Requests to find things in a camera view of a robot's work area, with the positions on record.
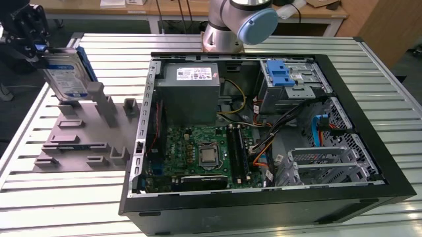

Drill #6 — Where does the hard disk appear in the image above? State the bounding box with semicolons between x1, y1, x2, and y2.
34;43;98;102

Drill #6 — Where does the multicolour power wire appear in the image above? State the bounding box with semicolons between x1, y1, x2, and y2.
320;122;355;136

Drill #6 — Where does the metal disk bay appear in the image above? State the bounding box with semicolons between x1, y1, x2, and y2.
275;147;379;187

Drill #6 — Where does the wooden desk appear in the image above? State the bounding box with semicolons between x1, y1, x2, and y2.
32;0;349;38

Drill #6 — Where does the grey metal foot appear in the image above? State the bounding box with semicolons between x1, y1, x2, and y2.
0;82;13;102

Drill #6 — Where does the grey parts rack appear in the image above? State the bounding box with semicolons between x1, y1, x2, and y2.
32;82;142;175

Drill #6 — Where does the grey power supply unit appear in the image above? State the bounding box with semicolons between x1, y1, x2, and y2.
154;61;220;128

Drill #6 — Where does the green motherboard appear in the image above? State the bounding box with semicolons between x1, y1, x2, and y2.
144;124;264;193

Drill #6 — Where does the silver CPU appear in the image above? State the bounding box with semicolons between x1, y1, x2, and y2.
200;149;219;164

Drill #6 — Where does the blue plastic drive latch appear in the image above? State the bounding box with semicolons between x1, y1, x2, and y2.
265;60;297;87

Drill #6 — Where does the black graphics card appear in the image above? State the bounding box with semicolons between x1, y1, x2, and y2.
171;174;228;192

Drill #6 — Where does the metal optical drive cage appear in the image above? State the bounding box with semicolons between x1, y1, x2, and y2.
256;59;332;116

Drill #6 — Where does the brown cardboard piece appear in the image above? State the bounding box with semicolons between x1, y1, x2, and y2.
305;0;340;10

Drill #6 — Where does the black PC case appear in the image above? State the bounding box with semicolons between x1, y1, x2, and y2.
117;51;418;237

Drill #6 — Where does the brown wooden cabinet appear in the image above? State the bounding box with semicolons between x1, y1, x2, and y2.
335;0;422;71

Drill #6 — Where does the black chair base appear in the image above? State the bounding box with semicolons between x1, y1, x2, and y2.
407;43;422;59

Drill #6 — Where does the yellow and black wire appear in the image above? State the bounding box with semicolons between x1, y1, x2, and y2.
216;79;248;116

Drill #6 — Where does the black cable bundle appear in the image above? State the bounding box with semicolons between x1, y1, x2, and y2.
253;102;316;158

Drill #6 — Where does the blue SATA wire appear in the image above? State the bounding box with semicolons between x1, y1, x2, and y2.
309;114;329;149

